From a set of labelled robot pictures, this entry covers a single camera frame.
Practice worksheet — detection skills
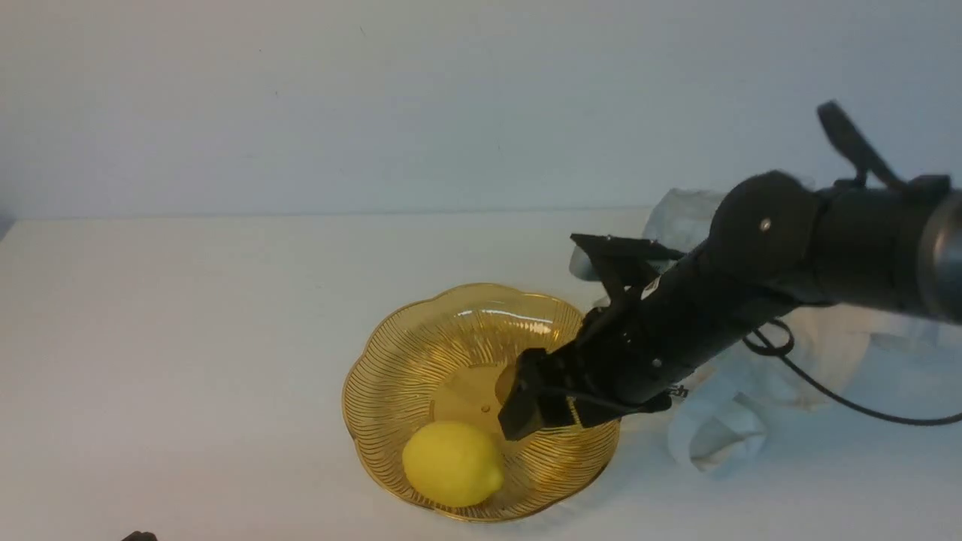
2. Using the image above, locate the small dark object at edge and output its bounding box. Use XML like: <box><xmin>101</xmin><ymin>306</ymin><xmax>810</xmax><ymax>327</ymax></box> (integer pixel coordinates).
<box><xmin>123</xmin><ymin>531</ymin><xmax>158</xmax><ymax>541</ymax></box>

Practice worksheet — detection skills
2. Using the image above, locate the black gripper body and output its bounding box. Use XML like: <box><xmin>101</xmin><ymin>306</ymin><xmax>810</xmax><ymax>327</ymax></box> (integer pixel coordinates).
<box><xmin>538</xmin><ymin>297</ymin><xmax>700</xmax><ymax>429</ymax></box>

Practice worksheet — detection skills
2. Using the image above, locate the yellow lemon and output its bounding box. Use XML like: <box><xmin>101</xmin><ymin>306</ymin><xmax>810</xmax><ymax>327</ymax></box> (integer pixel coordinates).
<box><xmin>402</xmin><ymin>421</ymin><xmax>505</xmax><ymax>508</ymax></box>

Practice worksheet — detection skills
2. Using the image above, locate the black cable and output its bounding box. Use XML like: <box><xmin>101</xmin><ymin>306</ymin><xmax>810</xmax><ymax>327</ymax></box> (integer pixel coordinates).
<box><xmin>743</xmin><ymin>319</ymin><xmax>962</xmax><ymax>427</ymax></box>

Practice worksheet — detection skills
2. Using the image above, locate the amber ribbed plastic fruit plate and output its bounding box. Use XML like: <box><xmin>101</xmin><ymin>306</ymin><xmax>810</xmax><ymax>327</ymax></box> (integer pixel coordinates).
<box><xmin>341</xmin><ymin>283</ymin><xmax>621</xmax><ymax>523</ymax></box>

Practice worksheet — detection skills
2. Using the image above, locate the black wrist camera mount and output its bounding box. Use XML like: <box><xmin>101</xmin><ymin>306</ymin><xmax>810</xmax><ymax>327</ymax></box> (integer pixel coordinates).
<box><xmin>568</xmin><ymin>234</ymin><xmax>686</xmax><ymax>302</ymax></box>

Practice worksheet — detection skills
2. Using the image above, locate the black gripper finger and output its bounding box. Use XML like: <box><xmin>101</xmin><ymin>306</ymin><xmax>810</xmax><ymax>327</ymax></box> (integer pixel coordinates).
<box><xmin>498</xmin><ymin>347</ymin><xmax>579</xmax><ymax>441</ymax></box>

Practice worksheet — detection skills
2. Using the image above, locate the brown kiwi fruit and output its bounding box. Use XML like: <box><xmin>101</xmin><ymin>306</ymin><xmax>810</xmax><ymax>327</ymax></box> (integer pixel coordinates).
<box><xmin>494</xmin><ymin>363</ymin><xmax>518</xmax><ymax>406</ymax></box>

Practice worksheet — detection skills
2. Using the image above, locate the white cloth tote bag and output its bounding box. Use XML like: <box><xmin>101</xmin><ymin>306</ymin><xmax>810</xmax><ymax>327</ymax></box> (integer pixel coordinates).
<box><xmin>569</xmin><ymin>186</ymin><xmax>962</xmax><ymax>474</ymax></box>

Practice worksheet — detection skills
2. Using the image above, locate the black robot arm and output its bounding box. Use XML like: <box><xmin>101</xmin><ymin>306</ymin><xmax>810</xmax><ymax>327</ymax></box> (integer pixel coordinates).
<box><xmin>498</xmin><ymin>101</ymin><xmax>961</xmax><ymax>441</ymax></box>

